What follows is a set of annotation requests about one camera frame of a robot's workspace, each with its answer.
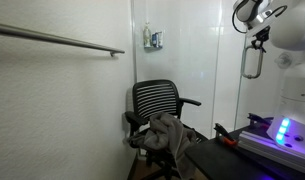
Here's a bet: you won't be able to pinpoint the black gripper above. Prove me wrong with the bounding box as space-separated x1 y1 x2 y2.
250 25 272 54

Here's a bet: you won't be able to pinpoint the metal door handle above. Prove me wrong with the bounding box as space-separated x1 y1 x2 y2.
240 44 265 80

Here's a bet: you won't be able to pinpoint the glass shower door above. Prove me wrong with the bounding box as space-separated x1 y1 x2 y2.
234 19 288 132

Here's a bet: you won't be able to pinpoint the grey bath towel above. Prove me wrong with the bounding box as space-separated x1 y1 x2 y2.
138 112 197 180
126 130 153 150

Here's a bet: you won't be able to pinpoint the metal towel bar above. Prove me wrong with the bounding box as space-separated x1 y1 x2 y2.
0 20 126 57

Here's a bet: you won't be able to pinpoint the black purple clamp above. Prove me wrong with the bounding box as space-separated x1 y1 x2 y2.
247 112 275 128

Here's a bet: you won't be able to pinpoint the black orange clamp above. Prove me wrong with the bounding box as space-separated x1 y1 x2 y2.
213 122 239 147

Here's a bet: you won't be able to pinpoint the glass shower shelf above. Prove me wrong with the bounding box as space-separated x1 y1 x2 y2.
144 45 164 51

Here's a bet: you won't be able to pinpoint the black mesh office chair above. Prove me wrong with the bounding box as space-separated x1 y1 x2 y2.
124 79 210 180

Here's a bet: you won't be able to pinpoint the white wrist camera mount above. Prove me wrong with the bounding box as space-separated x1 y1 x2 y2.
245 12 277 38

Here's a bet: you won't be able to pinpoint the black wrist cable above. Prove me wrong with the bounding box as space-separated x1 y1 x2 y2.
231 1 248 35

